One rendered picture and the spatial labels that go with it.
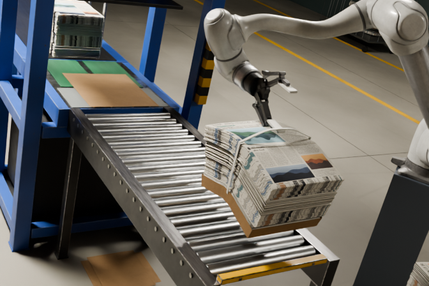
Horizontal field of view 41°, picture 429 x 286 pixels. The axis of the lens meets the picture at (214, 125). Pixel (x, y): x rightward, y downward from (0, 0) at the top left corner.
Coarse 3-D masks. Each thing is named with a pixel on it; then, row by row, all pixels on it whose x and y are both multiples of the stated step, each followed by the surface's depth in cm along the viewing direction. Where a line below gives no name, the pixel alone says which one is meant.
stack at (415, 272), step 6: (414, 264) 208; (420, 264) 206; (426, 264) 207; (414, 270) 208; (420, 270) 204; (426, 270) 203; (414, 276) 207; (420, 276) 205; (426, 276) 201; (408, 282) 210; (414, 282) 207; (420, 282) 204; (426, 282) 200
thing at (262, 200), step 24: (312, 144) 192; (264, 168) 174; (288, 168) 178; (312, 168) 181; (240, 192) 184; (264, 192) 172; (288, 192) 173; (312, 192) 180; (336, 192) 186; (264, 216) 176; (288, 216) 182; (312, 216) 189
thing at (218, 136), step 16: (208, 128) 198; (224, 128) 194; (240, 128) 196; (256, 128) 198; (208, 144) 199; (224, 144) 190; (208, 160) 200; (224, 160) 190; (208, 176) 200; (224, 176) 192
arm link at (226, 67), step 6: (240, 54) 200; (216, 60) 203; (222, 60) 200; (228, 60) 199; (234, 60) 200; (240, 60) 201; (246, 60) 203; (216, 66) 208; (222, 66) 202; (228, 66) 201; (234, 66) 201; (222, 72) 205; (228, 72) 202; (228, 78) 204
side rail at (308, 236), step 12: (168, 108) 302; (180, 120) 290; (192, 132) 279; (204, 144) 269; (312, 240) 211; (324, 252) 205; (324, 264) 203; (336, 264) 203; (312, 276) 208; (324, 276) 203
